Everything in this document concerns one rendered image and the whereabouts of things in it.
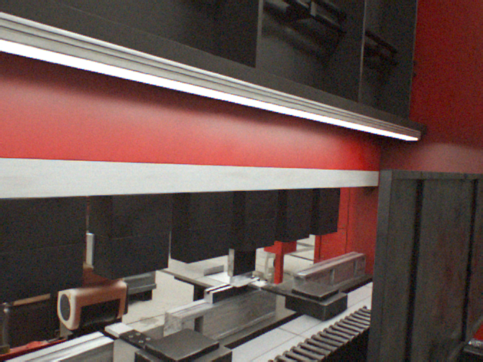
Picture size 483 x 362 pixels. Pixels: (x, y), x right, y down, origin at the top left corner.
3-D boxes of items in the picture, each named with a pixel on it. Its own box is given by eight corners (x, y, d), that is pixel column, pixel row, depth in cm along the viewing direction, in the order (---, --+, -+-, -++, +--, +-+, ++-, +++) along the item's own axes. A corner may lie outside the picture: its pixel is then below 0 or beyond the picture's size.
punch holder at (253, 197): (252, 240, 127) (255, 187, 126) (274, 245, 121) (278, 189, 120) (218, 246, 115) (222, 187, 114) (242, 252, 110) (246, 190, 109)
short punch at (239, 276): (249, 276, 121) (251, 244, 121) (254, 278, 120) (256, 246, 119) (226, 283, 114) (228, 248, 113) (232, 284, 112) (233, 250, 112)
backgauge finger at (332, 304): (264, 284, 120) (264, 267, 120) (347, 309, 103) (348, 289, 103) (237, 293, 111) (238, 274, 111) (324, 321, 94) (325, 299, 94)
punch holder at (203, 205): (206, 248, 111) (209, 187, 111) (230, 254, 106) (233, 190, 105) (162, 257, 100) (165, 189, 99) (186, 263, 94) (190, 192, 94)
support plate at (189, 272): (195, 260, 142) (195, 257, 141) (255, 277, 125) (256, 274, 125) (152, 268, 128) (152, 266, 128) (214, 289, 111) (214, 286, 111)
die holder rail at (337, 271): (351, 273, 181) (353, 251, 180) (364, 276, 177) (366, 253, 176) (288, 298, 142) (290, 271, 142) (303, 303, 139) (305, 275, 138)
